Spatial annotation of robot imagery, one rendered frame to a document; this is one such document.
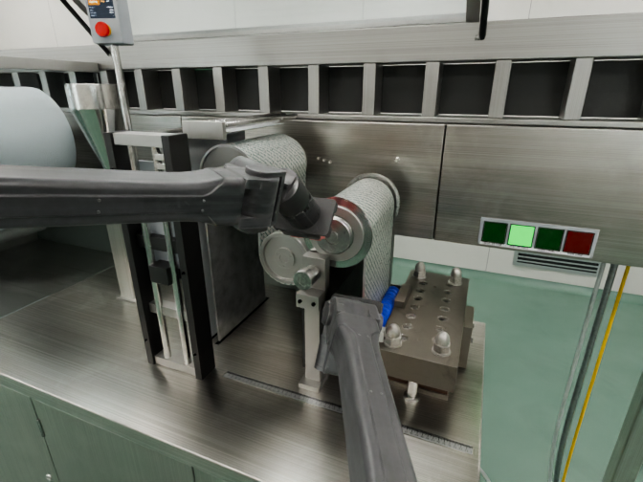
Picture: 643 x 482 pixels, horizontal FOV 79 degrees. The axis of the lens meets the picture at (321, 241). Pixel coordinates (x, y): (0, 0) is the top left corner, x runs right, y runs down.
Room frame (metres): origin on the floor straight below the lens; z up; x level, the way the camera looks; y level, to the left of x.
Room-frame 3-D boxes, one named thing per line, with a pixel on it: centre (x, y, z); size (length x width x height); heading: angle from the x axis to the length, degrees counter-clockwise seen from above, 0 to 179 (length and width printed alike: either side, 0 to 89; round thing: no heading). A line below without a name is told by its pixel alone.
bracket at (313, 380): (0.70, 0.02, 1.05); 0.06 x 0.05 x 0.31; 158
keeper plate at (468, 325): (0.79, -0.35, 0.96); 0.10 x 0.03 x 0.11; 158
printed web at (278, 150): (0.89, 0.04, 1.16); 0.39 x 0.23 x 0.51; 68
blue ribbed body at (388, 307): (0.81, -0.15, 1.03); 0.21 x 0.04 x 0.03; 158
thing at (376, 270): (0.81, -0.13, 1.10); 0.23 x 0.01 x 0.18; 158
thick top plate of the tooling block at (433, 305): (0.81, -0.26, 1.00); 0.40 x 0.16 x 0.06; 158
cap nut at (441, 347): (0.64, -0.24, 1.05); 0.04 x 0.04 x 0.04
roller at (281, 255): (0.89, 0.03, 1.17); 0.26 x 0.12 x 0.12; 158
